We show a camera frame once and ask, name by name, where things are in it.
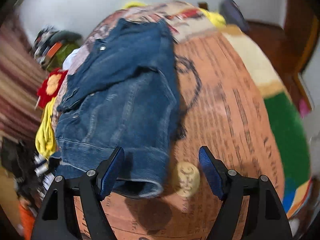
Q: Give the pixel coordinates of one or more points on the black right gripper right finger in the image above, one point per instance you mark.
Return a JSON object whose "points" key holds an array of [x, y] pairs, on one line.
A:
{"points": [[266, 217]]}

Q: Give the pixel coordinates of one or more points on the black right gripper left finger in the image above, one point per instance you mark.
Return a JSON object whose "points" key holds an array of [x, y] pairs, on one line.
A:
{"points": [[57, 215]]}

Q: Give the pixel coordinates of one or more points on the blue denim jacket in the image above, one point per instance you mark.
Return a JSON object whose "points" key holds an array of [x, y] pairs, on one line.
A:
{"points": [[124, 95]]}

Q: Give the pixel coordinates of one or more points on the yellow cloth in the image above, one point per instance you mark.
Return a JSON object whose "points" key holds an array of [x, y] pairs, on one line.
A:
{"points": [[45, 142]]}

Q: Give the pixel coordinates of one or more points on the colourful fleece blanket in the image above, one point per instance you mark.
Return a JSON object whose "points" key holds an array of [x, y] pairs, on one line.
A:
{"points": [[284, 119]]}

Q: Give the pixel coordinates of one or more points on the newspaper print bed cover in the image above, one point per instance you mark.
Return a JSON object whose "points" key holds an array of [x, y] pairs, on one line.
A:
{"points": [[221, 107]]}

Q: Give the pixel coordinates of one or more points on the red plush toy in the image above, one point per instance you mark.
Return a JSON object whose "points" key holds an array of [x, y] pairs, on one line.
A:
{"points": [[50, 86]]}

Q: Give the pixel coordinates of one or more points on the striped red curtain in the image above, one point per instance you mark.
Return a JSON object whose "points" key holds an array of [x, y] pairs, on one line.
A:
{"points": [[21, 76]]}

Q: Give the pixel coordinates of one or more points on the pile of clutter boxes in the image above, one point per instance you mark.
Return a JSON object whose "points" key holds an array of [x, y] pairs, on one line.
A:
{"points": [[52, 46]]}

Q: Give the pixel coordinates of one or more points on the dark blue backpack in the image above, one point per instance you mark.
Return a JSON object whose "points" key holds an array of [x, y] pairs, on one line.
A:
{"points": [[232, 14]]}

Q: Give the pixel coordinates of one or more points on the yellow pillow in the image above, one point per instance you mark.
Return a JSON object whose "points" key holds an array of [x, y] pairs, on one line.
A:
{"points": [[214, 17]]}

